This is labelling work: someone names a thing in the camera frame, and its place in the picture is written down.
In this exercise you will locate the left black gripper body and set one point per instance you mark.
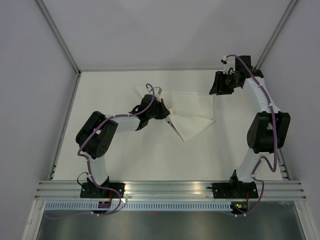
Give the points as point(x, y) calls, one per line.
point(158, 112)

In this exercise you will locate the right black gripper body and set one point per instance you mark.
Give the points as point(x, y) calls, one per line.
point(227, 83)

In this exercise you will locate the white cloth napkin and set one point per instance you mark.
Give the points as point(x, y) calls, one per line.
point(191, 113)

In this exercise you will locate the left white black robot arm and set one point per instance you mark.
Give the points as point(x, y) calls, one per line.
point(96, 135)

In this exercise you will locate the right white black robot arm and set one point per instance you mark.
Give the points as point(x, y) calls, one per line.
point(268, 130)

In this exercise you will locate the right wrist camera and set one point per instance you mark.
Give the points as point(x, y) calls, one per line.
point(229, 65)

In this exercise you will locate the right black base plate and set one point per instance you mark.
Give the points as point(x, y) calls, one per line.
point(240, 190)

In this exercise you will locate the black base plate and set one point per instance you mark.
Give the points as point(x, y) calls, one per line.
point(240, 190)
point(90, 191)

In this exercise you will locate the right aluminium frame post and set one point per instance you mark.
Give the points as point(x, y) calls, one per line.
point(290, 8)

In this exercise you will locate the aluminium frame post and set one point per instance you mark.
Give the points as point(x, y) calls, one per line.
point(57, 35)
point(290, 8)

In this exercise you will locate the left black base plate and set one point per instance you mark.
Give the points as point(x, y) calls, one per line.
point(90, 191)

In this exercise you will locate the aluminium mounting rail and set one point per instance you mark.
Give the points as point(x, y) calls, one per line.
point(272, 190)

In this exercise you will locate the white slotted cable duct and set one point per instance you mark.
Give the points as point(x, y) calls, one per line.
point(224, 206)

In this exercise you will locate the left aluminium frame post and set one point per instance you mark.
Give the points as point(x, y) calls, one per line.
point(57, 35)

